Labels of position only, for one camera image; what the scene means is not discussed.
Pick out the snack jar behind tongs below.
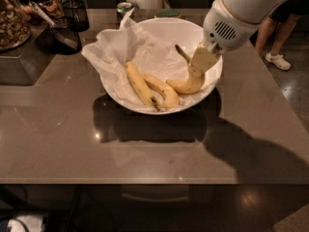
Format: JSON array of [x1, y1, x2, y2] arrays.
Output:
[[21, 0, 64, 25]]

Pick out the green lid container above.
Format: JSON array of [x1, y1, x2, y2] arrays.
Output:
[[154, 9, 181, 18]]

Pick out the white bowl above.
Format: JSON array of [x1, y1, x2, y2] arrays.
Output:
[[98, 16, 224, 116]]

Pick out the yellow banana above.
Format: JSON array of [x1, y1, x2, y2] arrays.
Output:
[[166, 44, 205, 95], [125, 61, 160, 111], [142, 73, 180, 109]]

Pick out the white paper liner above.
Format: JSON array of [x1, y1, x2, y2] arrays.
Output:
[[80, 7, 207, 108]]

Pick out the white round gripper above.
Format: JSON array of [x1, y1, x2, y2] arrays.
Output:
[[188, 0, 258, 75]]

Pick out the green soda can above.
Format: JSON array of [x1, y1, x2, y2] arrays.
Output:
[[116, 2, 132, 22]]

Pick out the black wire mesh basket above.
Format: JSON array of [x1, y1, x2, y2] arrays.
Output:
[[63, 0, 90, 32]]

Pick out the white cloth on floor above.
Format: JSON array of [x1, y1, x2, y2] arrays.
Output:
[[6, 215, 45, 232]]

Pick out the person's legs with sneakers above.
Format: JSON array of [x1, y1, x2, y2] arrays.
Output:
[[254, 0, 309, 71]]

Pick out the metal tongs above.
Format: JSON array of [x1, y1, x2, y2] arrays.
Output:
[[28, 1, 55, 27]]

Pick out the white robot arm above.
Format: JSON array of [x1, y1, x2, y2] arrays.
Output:
[[188, 0, 287, 77]]

